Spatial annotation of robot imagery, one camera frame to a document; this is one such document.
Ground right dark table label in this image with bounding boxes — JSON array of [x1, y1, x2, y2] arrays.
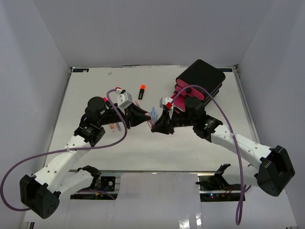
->
[[218, 68, 233, 72]]

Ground dark blue table label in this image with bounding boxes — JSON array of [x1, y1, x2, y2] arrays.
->
[[72, 68, 89, 73]]

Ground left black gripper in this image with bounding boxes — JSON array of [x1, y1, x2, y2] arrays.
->
[[99, 102, 151, 129]]

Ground black pink drawer organizer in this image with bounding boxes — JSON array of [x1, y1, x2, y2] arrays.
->
[[172, 59, 225, 111]]

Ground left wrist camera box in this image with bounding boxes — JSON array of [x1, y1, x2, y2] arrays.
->
[[115, 87, 132, 112]]

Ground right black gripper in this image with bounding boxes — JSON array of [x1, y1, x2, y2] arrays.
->
[[151, 109, 196, 135]]

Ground orange cap black highlighter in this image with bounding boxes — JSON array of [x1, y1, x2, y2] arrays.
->
[[138, 84, 146, 100]]

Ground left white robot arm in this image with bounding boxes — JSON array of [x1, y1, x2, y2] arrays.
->
[[20, 96, 150, 219]]

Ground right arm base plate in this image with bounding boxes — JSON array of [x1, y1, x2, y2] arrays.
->
[[196, 175, 241, 191]]

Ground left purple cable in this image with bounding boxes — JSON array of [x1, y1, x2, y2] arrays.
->
[[0, 88, 131, 212]]

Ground pink cap black highlighter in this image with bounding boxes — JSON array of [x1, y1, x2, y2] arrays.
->
[[103, 97, 111, 108]]

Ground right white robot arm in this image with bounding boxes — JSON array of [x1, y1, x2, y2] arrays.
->
[[152, 97, 295, 197]]

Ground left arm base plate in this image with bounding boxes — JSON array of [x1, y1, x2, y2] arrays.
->
[[75, 176, 116, 194]]

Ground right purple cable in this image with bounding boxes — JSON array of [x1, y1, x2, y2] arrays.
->
[[171, 85, 253, 226]]

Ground pink translucent correction pen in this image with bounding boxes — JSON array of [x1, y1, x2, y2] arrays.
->
[[145, 113, 155, 129]]

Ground purple cable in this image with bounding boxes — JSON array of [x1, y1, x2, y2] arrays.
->
[[171, 85, 253, 226], [0, 88, 131, 212]]

